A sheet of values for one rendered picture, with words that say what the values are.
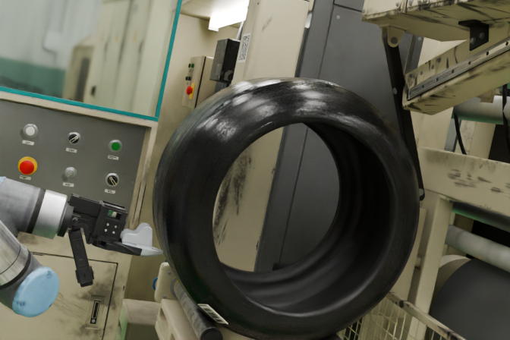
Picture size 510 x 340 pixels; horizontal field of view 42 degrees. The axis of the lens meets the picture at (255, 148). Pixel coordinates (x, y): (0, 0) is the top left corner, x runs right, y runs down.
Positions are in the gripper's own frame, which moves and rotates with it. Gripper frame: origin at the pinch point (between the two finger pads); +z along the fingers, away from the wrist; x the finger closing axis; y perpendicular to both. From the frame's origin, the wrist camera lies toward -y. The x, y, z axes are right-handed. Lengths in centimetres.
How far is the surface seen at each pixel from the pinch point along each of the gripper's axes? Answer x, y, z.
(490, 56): -15, 61, 50
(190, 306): 5.1, -9.9, 12.0
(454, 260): 45, 14, 100
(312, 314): -11.7, -0.9, 32.0
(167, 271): 24.0, -8.2, 9.1
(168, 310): 16.0, -15.0, 10.5
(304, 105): -11.5, 38.3, 16.1
